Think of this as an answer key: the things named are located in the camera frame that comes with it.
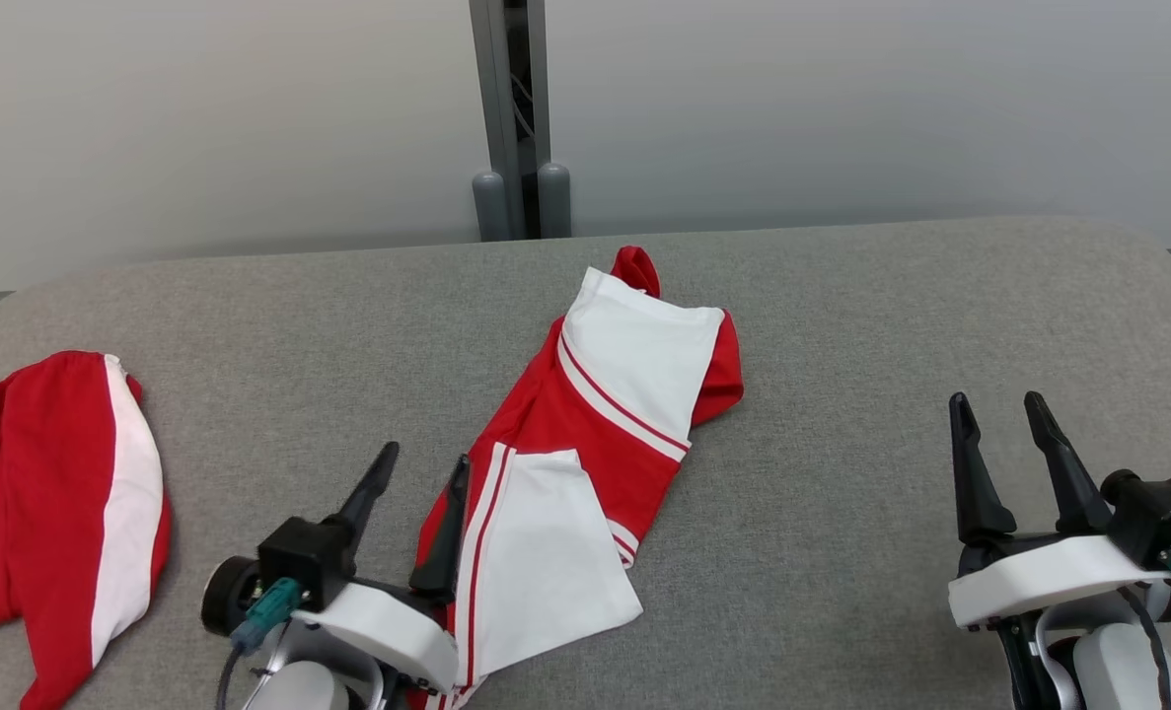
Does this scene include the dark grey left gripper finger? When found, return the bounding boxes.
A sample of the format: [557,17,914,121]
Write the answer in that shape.
[408,453,473,605]
[325,441,402,555]

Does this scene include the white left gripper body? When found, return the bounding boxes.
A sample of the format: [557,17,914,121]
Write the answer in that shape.
[292,578,462,694]

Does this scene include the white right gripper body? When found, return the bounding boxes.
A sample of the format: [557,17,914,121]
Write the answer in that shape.
[947,532,1171,632]

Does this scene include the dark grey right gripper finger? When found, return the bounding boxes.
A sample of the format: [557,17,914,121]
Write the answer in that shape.
[948,391,1019,545]
[1024,390,1116,536]

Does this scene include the red white basketball jersey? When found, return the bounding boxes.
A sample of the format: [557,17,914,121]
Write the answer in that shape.
[407,247,744,710]

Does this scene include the red shorts with white stripes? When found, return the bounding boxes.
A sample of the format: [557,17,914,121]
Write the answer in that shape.
[0,350,172,710]

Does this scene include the teal left camera connector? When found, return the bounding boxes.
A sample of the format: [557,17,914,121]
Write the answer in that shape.
[230,577,305,654]

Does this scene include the long black left camera cable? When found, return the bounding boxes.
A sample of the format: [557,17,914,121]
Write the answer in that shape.
[214,646,251,710]

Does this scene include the grey cylindrical post foot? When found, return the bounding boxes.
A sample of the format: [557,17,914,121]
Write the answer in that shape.
[536,163,572,240]
[473,171,509,243]

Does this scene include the grey metal partition post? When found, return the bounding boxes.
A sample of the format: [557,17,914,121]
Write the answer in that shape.
[469,0,551,241]

